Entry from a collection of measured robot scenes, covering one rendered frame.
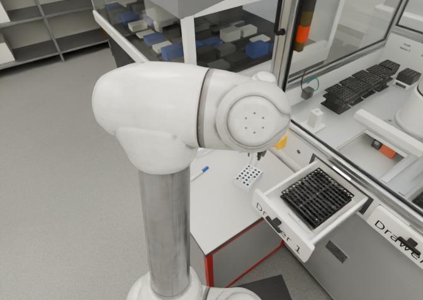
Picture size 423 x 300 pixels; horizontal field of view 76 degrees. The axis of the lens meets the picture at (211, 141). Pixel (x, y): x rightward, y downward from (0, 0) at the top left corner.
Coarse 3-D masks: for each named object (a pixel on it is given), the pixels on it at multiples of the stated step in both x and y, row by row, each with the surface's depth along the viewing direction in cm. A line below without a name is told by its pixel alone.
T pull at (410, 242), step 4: (400, 236) 92; (400, 240) 92; (404, 240) 91; (408, 240) 91; (412, 240) 91; (404, 244) 91; (408, 244) 90; (412, 244) 90; (416, 244) 90; (412, 248) 89; (416, 252) 88
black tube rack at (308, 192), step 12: (300, 180) 111; (312, 180) 111; (324, 180) 111; (288, 192) 107; (300, 192) 111; (312, 192) 107; (324, 192) 110; (336, 192) 110; (288, 204) 107; (312, 204) 103; (324, 204) 103; (336, 204) 103; (300, 216) 103; (324, 216) 99; (312, 228) 100
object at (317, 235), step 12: (312, 168) 120; (324, 168) 118; (288, 180) 112; (336, 180) 115; (264, 192) 108; (276, 192) 113; (348, 192) 112; (360, 192) 107; (276, 204) 111; (348, 204) 110; (360, 204) 103; (288, 216) 107; (336, 216) 106; (348, 216) 102; (300, 228) 103; (324, 228) 103; (336, 228) 102; (312, 240) 94
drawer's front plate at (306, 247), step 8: (256, 192) 104; (256, 200) 107; (264, 200) 102; (256, 208) 110; (264, 208) 104; (272, 208) 99; (264, 216) 107; (272, 216) 102; (280, 216) 97; (288, 224) 94; (288, 232) 96; (296, 232) 92; (288, 240) 98; (296, 240) 93; (304, 240) 90; (296, 248) 96; (304, 248) 91; (312, 248) 88; (304, 256) 94
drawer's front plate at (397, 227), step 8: (376, 208) 99; (384, 208) 98; (376, 216) 101; (384, 216) 98; (392, 216) 96; (384, 224) 99; (392, 224) 96; (400, 224) 93; (384, 232) 101; (392, 232) 97; (400, 232) 95; (408, 232) 92; (392, 240) 99; (416, 240) 91; (400, 248) 97; (416, 248) 92; (408, 256) 96
